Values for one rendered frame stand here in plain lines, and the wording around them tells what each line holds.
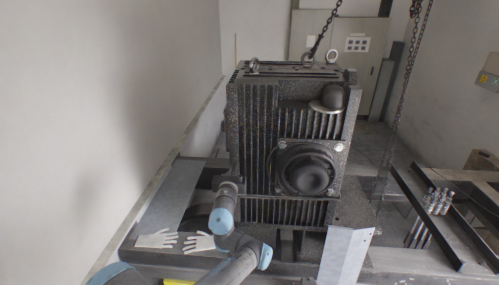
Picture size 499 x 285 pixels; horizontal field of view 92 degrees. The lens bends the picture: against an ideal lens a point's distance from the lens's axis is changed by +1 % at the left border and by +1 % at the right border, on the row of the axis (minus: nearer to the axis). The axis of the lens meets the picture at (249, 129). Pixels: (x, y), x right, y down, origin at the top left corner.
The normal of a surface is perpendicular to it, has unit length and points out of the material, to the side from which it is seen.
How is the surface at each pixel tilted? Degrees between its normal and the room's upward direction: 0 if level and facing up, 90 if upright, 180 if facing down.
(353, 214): 0
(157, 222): 0
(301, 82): 90
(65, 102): 90
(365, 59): 90
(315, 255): 0
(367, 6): 90
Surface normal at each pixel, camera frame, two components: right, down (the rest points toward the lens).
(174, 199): 0.00, -0.88
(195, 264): -0.09, 0.47
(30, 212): 1.00, 0.04
